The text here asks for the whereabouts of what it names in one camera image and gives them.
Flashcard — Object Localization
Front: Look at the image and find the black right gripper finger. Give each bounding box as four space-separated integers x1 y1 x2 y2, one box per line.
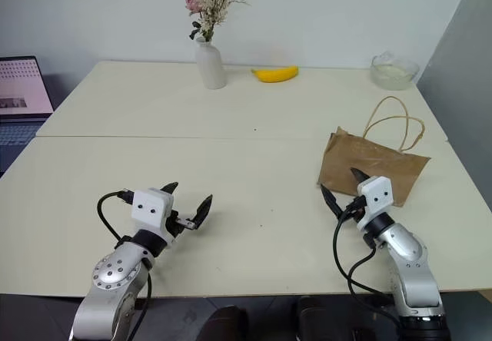
350 167 371 183
319 184 342 220

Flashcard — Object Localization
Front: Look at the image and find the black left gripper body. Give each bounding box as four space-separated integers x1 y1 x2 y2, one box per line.
165 210 195 244

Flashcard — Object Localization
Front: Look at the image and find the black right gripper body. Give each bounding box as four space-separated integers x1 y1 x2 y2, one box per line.
345 197 367 223

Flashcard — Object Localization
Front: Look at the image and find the clear glass bowl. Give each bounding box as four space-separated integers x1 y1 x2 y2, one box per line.
370 51 421 91

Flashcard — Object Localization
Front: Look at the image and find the dark rounded shape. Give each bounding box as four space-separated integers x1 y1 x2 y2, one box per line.
199 305 251 341

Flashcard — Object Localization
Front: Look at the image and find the white ceramic vase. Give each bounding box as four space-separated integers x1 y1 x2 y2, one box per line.
194 36 228 90

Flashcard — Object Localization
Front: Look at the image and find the yellow banana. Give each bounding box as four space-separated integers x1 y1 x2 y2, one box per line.
251 65 300 84

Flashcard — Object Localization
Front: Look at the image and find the open laptop computer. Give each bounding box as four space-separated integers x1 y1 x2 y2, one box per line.
0 55 55 177

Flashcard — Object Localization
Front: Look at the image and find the brown paper bag with handles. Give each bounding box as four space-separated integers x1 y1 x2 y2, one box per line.
317 95 432 208

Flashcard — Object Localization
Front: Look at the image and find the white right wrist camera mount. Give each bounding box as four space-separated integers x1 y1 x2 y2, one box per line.
356 176 394 231

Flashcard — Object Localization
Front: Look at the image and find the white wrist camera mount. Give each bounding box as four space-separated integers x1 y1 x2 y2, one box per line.
356 176 394 231
130 187 175 245

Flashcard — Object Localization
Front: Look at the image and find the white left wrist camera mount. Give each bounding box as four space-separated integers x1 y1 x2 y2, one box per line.
130 187 175 245

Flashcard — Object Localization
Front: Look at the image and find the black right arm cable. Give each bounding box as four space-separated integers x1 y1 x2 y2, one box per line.
332 197 403 330

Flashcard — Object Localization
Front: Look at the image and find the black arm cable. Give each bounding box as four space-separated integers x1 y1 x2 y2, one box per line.
96 189 153 338
332 197 403 330

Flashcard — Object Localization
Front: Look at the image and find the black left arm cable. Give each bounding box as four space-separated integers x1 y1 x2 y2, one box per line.
96 189 153 338

